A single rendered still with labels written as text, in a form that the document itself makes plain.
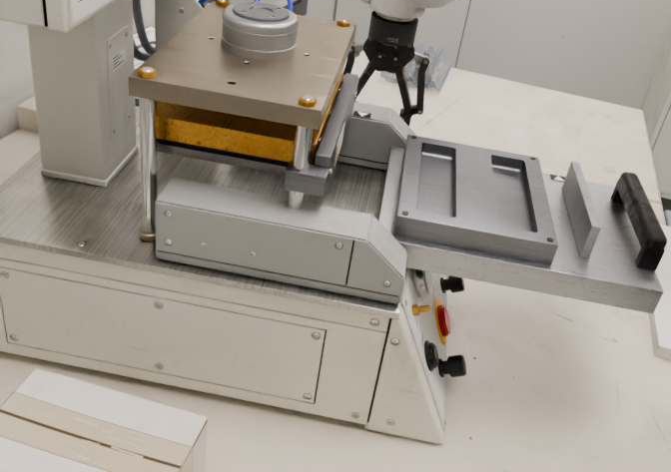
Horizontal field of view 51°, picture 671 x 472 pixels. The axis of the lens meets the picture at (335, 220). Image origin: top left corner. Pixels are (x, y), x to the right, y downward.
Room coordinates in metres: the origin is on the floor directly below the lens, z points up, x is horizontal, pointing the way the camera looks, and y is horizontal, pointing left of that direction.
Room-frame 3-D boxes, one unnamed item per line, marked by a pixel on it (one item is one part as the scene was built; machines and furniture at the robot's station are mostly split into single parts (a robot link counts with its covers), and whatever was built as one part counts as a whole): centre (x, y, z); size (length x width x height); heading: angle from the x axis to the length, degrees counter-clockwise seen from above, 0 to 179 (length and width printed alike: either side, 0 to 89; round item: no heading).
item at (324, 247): (0.58, 0.05, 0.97); 0.25 x 0.05 x 0.07; 86
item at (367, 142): (0.86, 0.02, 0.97); 0.26 x 0.05 x 0.07; 86
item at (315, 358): (0.74, 0.10, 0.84); 0.53 x 0.37 x 0.17; 86
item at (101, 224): (0.73, 0.14, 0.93); 0.46 x 0.35 x 0.01; 86
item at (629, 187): (0.70, -0.33, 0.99); 0.15 x 0.02 x 0.04; 176
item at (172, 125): (0.73, 0.11, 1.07); 0.22 x 0.17 x 0.10; 176
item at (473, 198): (0.71, -0.15, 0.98); 0.20 x 0.17 x 0.03; 176
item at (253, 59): (0.75, 0.14, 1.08); 0.31 x 0.24 x 0.13; 176
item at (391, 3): (1.15, -0.03, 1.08); 0.13 x 0.12 x 0.05; 178
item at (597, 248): (0.71, -0.20, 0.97); 0.30 x 0.22 x 0.08; 86
